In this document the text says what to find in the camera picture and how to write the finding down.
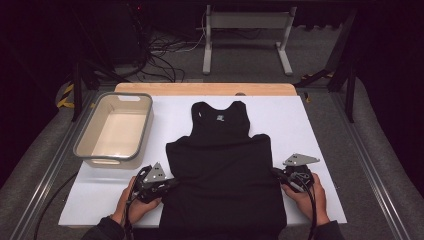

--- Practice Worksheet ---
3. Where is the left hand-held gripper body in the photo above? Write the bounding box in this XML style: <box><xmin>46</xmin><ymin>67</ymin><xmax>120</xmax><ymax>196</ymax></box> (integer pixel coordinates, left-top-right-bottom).
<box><xmin>133</xmin><ymin>162</ymin><xmax>174</xmax><ymax>204</ymax></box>

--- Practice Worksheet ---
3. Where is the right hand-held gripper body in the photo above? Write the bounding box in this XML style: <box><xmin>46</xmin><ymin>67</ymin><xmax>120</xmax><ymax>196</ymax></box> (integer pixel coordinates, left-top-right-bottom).
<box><xmin>282</xmin><ymin>153</ymin><xmax>321</xmax><ymax>194</ymax></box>

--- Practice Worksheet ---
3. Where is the black tank top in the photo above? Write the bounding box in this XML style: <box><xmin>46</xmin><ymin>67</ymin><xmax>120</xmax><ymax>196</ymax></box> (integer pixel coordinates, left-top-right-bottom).
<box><xmin>158</xmin><ymin>100</ymin><xmax>288</xmax><ymax>240</ymax></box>

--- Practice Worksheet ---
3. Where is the wooden table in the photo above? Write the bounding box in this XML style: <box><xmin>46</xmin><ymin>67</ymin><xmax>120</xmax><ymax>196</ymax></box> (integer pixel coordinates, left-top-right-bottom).
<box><xmin>114</xmin><ymin>82</ymin><xmax>298</xmax><ymax>98</ymax></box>

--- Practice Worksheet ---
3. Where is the grey metal stand frame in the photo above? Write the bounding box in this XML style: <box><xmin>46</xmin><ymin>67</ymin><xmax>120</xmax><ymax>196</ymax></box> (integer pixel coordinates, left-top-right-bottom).
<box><xmin>202</xmin><ymin>4</ymin><xmax>298</xmax><ymax>76</ymax></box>

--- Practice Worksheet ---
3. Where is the right hand-held gripper black cable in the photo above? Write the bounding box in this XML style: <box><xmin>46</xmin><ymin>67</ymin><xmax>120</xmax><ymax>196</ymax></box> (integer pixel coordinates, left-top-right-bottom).
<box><xmin>299</xmin><ymin>176</ymin><xmax>318</xmax><ymax>240</ymax></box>

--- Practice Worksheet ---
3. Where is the beige plastic basket grey rim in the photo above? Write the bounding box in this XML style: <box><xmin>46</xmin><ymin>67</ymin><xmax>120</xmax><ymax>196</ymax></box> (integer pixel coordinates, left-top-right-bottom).
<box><xmin>73</xmin><ymin>91</ymin><xmax>155</xmax><ymax>170</ymax></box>

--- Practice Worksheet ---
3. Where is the tangle of black floor cables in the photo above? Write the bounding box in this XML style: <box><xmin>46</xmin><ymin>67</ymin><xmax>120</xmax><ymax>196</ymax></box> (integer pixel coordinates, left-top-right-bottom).
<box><xmin>126</xmin><ymin>3</ymin><xmax>208</xmax><ymax>84</ymax></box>

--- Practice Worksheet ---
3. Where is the white table mat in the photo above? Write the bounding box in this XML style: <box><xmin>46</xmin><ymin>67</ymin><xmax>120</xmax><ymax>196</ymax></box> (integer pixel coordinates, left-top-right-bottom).
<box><xmin>58</xmin><ymin>94</ymin><xmax>348</xmax><ymax>228</ymax></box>

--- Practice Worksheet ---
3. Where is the person's left hand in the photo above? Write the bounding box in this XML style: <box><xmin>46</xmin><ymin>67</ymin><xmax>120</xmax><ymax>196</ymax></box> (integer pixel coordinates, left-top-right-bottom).
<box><xmin>112</xmin><ymin>176</ymin><xmax>163</xmax><ymax>226</ymax></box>

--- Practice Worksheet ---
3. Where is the black metal stand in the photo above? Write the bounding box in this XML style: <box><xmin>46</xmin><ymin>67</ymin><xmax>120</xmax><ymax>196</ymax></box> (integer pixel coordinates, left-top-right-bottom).
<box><xmin>294</xmin><ymin>8</ymin><xmax>359</xmax><ymax>124</ymax></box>
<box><xmin>71</xmin><ymin>61</ymin><xmax>131</xmax><ymax>123</ymax></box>

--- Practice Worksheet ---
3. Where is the yellow black hazard tape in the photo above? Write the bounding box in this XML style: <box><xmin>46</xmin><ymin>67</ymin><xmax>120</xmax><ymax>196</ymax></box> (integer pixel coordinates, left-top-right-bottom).
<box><xmin>56</xmin><ymin>83</ymin><xmax>76</xmax><ymax>109</ymax></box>

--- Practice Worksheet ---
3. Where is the black floor cable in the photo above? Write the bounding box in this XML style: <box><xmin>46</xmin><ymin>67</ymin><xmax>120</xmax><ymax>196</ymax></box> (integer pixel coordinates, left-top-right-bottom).
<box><xmin>33</xmin><ymin>171</ymin><xmax>80</xmax><ymax>240</ymax></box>

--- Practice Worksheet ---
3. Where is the aluminium floor rail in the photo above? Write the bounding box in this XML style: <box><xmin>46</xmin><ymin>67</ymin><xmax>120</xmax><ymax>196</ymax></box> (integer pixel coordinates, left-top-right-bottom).
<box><xmin>9</xmin><ymin>91</ymin><xmax>103</xmax><ymax>240</ymax></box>
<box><xmin>329</xmin><ymin>91</ymin><xmax>414</xmax><ymax>240</ymax></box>

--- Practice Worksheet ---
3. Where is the person's right hand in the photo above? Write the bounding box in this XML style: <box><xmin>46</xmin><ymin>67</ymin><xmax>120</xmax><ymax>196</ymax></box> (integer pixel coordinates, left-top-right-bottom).
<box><xmin>281</xmin><ymin>174</ymin><xmax>331</xmax><ymax>227</ymax></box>

